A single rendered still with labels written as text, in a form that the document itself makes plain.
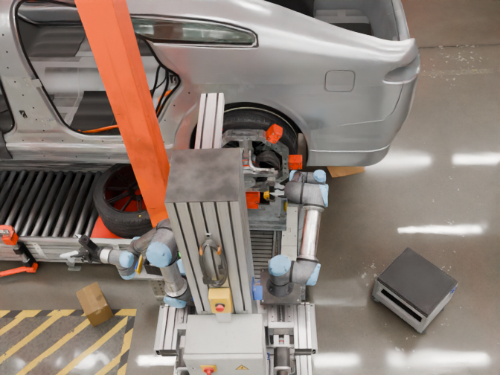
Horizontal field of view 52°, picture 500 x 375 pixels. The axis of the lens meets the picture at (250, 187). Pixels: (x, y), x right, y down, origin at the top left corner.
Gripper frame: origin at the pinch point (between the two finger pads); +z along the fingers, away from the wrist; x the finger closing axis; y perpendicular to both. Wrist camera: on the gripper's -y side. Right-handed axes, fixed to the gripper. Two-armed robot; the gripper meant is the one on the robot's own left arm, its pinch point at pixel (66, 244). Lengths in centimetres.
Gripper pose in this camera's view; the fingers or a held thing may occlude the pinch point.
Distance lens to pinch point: 276.2
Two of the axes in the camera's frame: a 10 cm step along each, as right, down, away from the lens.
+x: 2.7, -6.4, 7.1
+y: 0.3, 7.5, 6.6
